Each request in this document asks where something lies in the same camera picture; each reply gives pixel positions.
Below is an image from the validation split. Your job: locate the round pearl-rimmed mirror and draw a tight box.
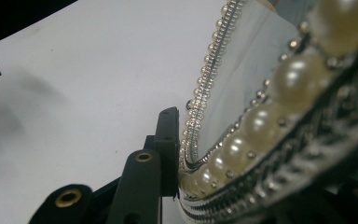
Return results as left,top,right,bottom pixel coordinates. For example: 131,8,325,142
177,0,358,224

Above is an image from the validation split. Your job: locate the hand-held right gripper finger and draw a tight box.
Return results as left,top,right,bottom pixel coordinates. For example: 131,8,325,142
106,106,181,224

